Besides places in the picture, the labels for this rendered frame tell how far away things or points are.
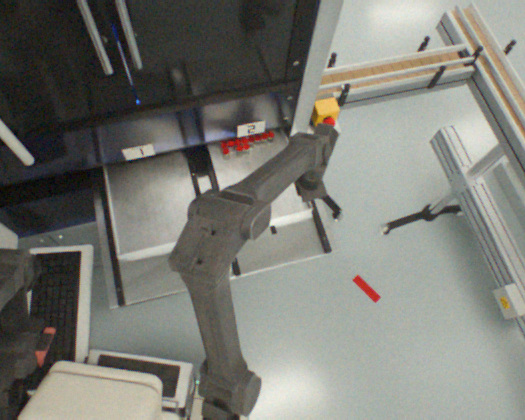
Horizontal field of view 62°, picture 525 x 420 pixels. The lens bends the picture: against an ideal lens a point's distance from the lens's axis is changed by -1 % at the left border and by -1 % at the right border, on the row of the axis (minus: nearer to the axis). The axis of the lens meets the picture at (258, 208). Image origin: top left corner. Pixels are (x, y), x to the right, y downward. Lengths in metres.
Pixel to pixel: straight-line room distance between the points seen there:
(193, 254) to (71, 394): 0.35
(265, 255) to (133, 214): 0.43
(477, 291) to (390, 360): 0.60
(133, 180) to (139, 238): 0.20
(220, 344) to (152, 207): 0.75
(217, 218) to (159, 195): 0.80
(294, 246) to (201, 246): 0.75
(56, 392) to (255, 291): 1.48
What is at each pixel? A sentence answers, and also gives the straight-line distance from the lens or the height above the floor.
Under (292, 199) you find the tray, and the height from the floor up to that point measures 0.88.
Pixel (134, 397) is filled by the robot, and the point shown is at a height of 1.34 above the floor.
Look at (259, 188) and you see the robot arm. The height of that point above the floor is 1.53.
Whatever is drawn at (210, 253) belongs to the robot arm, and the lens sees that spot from 0.60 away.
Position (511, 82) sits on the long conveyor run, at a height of 0.93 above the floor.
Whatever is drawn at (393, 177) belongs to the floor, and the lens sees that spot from 2.57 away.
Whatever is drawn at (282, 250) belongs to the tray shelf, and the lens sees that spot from 1.34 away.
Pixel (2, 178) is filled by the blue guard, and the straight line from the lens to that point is 1.41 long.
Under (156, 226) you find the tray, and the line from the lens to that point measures 1.37.
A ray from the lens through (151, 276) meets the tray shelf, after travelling 1.33.
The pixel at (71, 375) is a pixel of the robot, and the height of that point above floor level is 1.33.
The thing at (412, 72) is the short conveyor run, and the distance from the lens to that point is 1.69.
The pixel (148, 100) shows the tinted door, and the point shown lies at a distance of 1.16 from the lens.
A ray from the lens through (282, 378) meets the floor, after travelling 2.17.
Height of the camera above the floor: 2.15
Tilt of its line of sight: 67 degrees down
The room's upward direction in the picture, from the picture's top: 8 degrees clockwise
